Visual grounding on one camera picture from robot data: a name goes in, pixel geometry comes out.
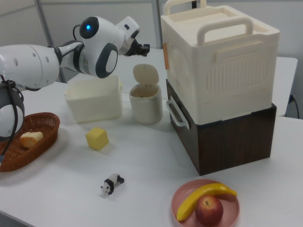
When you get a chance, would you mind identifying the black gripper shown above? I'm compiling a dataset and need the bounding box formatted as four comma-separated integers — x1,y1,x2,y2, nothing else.
127,39,151,58

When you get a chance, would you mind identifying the cream trash can lid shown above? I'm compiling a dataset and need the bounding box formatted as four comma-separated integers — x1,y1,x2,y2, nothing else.
132,63,160,87

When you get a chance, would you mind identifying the cream trash can body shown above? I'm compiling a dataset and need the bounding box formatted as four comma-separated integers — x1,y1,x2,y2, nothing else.
129,84,163,125

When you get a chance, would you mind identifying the orange latch strip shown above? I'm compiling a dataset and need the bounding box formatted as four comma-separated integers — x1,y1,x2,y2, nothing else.
163,42,170,71

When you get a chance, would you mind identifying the white open plastic bin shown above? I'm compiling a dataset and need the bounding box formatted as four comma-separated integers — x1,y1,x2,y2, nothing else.
63,75,124,124

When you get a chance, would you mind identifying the yellow cube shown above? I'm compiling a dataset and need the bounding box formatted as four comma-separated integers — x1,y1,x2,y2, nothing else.
85,126,109,150

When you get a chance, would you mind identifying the dark wooden drawer box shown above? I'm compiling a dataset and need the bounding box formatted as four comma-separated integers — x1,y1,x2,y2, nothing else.
165,79,277,176

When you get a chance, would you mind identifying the panda figurine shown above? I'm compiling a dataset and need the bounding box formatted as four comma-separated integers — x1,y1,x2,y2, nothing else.
100,173,125,198

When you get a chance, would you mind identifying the brown wicker basket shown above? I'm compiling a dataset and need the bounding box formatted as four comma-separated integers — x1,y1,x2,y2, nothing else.
0,112,61,173

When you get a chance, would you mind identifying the bread piece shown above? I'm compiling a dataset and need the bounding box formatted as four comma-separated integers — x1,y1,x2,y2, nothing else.
20,131,44,149

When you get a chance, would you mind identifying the yellow banana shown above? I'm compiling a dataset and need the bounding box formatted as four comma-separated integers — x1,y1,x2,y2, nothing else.
176,183,238,222

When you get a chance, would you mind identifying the red apple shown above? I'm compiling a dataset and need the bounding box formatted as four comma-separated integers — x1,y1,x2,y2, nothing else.
195,195,224,226

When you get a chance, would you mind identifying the pink plate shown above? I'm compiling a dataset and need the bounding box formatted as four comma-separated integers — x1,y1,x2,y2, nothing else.
171,179,240,227

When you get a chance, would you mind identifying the cream storage box with handles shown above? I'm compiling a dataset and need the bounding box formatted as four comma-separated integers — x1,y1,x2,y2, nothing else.
160,0,281,125

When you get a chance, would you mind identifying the white drawer handle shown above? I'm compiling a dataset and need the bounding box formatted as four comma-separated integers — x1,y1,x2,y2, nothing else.
165,98,191,130

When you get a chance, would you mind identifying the black wall cable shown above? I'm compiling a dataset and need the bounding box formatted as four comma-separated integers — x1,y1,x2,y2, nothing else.
289,94,300,118

